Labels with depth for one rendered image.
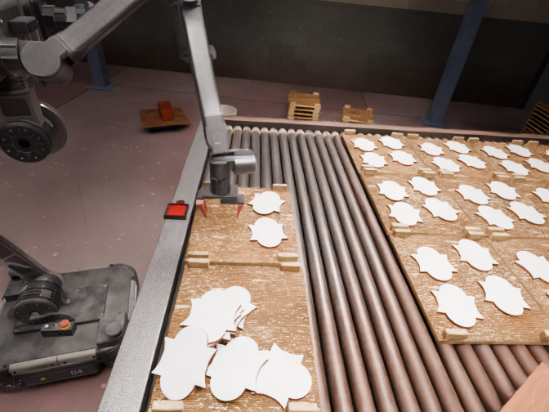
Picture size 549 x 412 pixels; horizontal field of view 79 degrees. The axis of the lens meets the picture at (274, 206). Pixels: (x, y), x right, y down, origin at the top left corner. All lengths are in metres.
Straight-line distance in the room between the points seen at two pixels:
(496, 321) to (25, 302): 1.75
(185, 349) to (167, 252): 0.39
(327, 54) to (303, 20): 0.63
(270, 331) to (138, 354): 0.31
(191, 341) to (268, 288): 0.27
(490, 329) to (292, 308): 0.53
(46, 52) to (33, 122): 0.43
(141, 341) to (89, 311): 0.99
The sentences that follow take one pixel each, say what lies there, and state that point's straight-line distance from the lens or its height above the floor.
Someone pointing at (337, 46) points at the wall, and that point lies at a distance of 5.95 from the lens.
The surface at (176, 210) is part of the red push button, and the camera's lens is 1.24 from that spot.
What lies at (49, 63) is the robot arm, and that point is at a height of 1.45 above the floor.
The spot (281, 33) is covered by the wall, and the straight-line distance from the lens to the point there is 5.91.
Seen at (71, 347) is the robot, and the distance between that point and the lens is 1.82.
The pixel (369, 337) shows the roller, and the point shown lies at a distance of 0.95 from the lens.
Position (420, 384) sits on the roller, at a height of 0.92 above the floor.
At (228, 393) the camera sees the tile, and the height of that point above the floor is 0.95.
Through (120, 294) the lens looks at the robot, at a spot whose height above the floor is 0.24.
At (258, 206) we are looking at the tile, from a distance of 1.22.
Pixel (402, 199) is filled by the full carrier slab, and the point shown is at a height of 0.94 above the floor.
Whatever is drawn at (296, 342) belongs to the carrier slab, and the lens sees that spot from 0.88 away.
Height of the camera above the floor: 1.68
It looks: 36 degrees down
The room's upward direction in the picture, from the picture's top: 6 degrees clockwise
